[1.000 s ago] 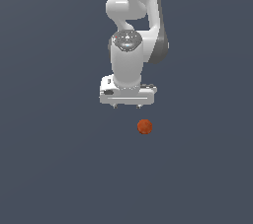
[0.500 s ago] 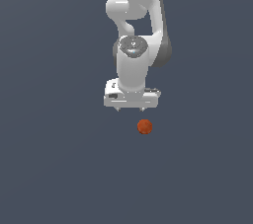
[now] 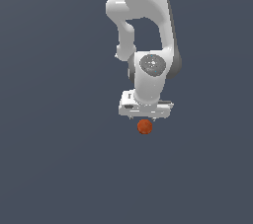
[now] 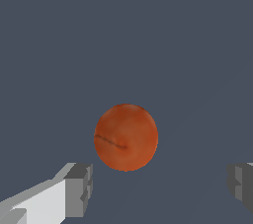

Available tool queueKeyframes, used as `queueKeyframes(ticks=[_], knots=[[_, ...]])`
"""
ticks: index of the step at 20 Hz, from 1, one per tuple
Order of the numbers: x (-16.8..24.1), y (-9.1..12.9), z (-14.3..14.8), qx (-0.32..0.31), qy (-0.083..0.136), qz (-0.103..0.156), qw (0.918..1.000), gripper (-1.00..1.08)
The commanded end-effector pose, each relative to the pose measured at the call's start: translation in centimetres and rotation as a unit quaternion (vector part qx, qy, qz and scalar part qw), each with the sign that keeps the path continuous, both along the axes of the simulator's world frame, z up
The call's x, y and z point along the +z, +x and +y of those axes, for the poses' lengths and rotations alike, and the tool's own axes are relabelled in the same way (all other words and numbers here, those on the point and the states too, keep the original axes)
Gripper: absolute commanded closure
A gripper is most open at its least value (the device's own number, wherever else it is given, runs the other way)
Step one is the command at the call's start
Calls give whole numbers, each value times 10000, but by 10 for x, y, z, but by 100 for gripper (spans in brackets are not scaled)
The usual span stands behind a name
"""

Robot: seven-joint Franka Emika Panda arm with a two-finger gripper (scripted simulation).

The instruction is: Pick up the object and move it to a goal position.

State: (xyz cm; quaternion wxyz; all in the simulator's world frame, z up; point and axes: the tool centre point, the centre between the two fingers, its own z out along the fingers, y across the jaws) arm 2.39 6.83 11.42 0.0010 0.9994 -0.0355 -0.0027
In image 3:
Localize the small orange-red ball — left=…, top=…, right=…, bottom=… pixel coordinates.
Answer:
left=136, top=118, right=153, bottom=135

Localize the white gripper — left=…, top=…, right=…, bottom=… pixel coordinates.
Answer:
left=118, top=90, right=175, bottom=122

